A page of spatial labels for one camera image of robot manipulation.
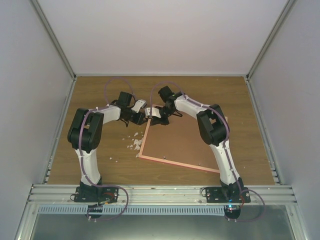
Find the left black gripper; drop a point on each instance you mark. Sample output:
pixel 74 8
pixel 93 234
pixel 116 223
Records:
pixel 141 118

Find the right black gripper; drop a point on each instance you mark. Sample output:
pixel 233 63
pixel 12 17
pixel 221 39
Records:
pixel 155 120

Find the pink wooden picture frame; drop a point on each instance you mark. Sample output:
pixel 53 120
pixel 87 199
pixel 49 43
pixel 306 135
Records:
pixel 145 140

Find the brown cardboard backing sheet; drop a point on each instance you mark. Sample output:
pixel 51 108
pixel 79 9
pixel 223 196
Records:
pixel 175 140

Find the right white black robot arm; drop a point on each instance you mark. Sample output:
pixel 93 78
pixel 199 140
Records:
pixel 213 128

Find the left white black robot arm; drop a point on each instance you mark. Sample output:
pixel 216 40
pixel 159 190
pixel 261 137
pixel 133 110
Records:
pixel 86 128

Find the white paint flake cluster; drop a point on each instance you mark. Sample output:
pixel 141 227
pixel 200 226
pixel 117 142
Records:
pixel 126 146

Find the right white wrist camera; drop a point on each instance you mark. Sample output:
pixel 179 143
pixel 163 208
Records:
pixel 152 112

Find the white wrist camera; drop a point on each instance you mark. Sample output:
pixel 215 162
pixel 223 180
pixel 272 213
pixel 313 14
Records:
pixel 138 105
pixel 152 112

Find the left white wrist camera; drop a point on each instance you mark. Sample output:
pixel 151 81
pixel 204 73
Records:
pixel 138 105

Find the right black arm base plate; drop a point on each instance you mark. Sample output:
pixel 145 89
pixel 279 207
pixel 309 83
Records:
pixel 215 193

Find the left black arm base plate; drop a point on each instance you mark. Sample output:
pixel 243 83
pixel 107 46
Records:
pixel 93 194

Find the grey slotted cable duct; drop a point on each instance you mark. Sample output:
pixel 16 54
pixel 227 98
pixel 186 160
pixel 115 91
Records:
pixel 179 210

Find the aluminium front rail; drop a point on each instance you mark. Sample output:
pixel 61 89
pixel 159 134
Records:
pixel 163 194

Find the left aluminium corner post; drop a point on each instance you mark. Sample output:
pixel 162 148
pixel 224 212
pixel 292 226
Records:
pixel 48 28

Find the aluminium corner post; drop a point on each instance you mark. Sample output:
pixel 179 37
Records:
pixel 48 28
pixel 289 4

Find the right aluminium corner post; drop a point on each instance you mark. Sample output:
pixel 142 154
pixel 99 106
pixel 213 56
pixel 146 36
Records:
pixel 289 4

